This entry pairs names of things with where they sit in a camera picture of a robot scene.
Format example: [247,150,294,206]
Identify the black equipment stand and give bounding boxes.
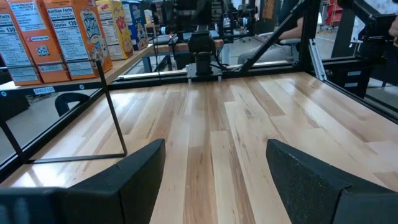
[326,0,398,99]

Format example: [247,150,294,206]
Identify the orange Mini-Wheats cereal box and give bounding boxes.
[6,0,72,84]
[0,1,44,86]
[42,0,114,81]

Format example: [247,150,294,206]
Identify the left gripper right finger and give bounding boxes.
[266,138,398,224]

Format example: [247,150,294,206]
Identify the black arched object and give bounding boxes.
[54,92,91,118]

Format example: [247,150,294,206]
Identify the person's hand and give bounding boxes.
[387,17,398,47]

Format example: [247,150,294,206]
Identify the black aluminium frame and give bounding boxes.
[0,88,106,184]
[107,0,398,125]

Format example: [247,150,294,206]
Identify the silver metal bracket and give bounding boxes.
[308,38,328,82]

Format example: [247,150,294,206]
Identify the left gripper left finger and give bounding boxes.
[0,138,166,224]

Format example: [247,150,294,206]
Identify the wooden shelf black frame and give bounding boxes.
[0,43,156,165]

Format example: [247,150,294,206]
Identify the grey office chair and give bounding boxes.
[278,37,302,63]

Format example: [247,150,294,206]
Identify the blue Frosted Flakes cereal box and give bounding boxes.
[121,0,149,52]

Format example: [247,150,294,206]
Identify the red storage rack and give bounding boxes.
[324,0,343,28]

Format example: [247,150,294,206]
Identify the white shelf label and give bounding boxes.
[32,86,56,96]

